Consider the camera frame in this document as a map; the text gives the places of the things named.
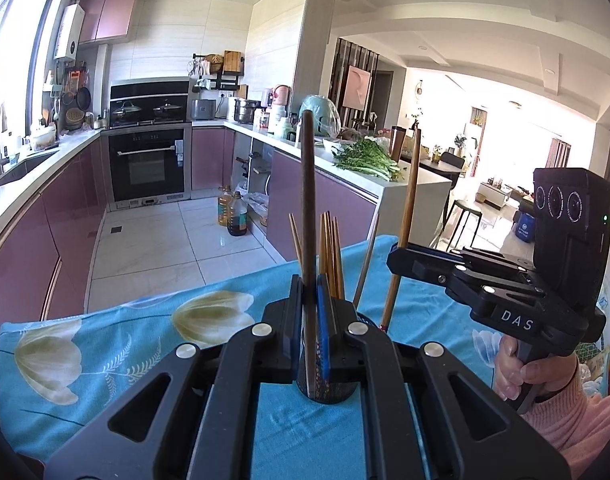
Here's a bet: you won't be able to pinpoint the white wall water heater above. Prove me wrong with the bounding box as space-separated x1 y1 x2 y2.
54 4 86 61

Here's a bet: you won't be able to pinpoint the dark slatted room partition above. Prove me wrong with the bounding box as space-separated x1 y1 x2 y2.
333 37 380 111

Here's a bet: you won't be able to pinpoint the wall utensil rack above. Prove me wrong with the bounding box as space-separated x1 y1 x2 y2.
59 62 93 111

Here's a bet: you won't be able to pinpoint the steel kitchen faucet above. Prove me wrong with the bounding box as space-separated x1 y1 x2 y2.
0 102 16 163

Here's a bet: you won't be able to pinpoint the bunch of leafy greens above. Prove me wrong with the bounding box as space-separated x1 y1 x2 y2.
331 138 406 182

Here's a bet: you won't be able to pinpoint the pink upper wall cabinet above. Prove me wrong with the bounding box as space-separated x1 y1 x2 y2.
77 0 140 46

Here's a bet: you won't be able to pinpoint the person's right hand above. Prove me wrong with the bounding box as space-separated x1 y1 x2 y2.
494 334 581 402

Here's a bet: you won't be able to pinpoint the person's right forearm pink sleeve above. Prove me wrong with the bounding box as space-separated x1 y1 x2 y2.
524 367 610 467

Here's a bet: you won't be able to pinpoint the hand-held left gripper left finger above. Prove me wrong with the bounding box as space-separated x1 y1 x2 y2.
45 275 308 480

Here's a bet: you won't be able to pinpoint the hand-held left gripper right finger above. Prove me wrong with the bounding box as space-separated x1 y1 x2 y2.
316 275 572 480

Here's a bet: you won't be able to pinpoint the purple base cabinets white counter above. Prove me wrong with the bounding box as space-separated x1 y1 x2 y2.
191 119 453 263

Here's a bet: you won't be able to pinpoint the large steel stockpot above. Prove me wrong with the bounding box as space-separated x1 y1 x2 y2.
232 98 260 126

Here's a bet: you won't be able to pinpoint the green countertop appliance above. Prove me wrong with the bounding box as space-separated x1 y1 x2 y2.
298 94 342 140

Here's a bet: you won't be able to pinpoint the blue waste bin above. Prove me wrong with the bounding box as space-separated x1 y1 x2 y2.
514 211 536 241

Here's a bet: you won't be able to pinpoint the framed wall picture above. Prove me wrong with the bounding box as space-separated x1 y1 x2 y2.
344 64 373 111

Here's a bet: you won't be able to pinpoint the wooden chopstick red patterned end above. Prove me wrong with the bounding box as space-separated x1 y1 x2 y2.
380 127 424 334
352 211 381 309
323 210 334 291
288 214 304 279
333 216 346 302
329 215 340 299
299 110 318 401

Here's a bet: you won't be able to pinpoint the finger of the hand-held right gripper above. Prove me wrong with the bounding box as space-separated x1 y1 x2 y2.
387 243 544 314
410 245 536 276

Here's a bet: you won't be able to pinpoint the white pot on counter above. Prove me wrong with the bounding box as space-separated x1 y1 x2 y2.
29 127 58 152

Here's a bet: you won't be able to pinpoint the purple base cabinets with sink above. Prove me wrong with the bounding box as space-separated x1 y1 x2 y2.
0 129 110 353

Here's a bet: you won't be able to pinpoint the black integrated stove with oven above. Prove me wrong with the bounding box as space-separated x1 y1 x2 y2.
107 76 194 211

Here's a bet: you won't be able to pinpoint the brown tumbler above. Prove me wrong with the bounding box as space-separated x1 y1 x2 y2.
390 125 409 162

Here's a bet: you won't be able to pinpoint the black wall storage rack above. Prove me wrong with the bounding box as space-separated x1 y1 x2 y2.
192 50 246 92

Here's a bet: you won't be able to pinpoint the kitchen window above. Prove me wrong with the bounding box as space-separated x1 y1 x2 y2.
0 0 56 161

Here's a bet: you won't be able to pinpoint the black bar stool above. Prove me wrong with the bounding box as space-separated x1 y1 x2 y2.
447 199 484 250

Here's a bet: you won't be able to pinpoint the black mesh utensil holder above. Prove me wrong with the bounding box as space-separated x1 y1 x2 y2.
295 310 382 406

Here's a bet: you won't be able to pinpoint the blue floral tablecloth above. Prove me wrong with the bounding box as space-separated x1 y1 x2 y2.
0 235 502 480

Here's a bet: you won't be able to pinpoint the silver countertop appliance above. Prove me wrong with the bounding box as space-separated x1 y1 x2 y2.
191 98 218 122

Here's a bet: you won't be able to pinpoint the cooking oil bottle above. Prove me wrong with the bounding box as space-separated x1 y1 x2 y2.
217 185 234 227
227 191 250 237

